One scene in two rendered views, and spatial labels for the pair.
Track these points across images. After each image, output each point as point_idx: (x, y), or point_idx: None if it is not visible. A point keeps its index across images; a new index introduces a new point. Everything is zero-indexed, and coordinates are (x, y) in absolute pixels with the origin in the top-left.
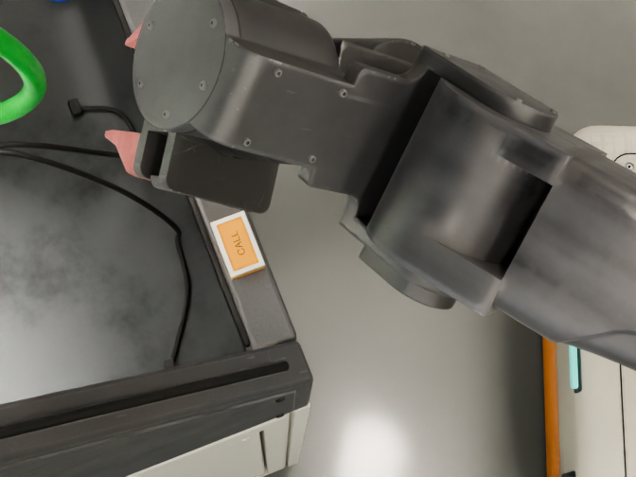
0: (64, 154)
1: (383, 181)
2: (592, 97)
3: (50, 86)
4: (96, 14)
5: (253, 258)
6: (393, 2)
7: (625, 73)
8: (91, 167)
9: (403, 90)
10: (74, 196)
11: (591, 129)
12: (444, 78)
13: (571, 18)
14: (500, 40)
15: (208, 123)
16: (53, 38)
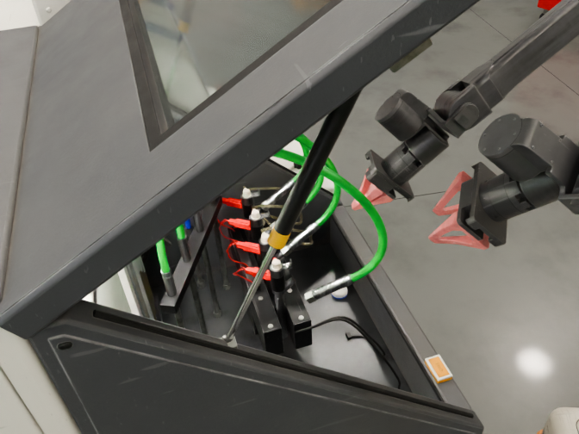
0: (345, 353)
1: (572, 182)
2: (551, 409)
3: (337, 328)
4: (354, 303)
5: (446, 373)
6: (446, 365)
7: (564, 399)
8: (357, 358)
9: (576, 148)
10: (350, 369)
11: (560, 407)
12: None
13: (532, 374)
14: (500, 382)
15: (519, 140)
16: (338, 311)
